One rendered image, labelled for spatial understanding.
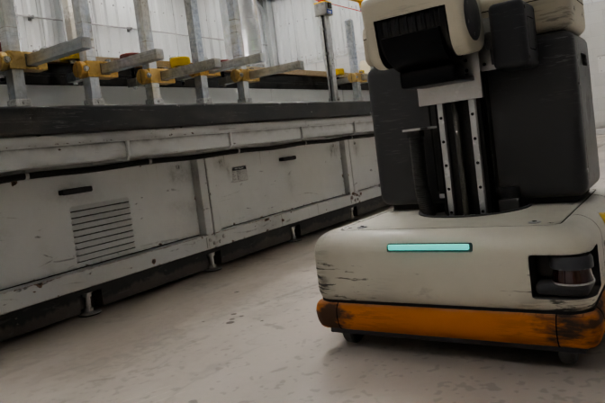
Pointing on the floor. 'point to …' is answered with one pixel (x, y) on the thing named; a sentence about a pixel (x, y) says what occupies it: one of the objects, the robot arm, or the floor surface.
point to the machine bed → (166, 203)
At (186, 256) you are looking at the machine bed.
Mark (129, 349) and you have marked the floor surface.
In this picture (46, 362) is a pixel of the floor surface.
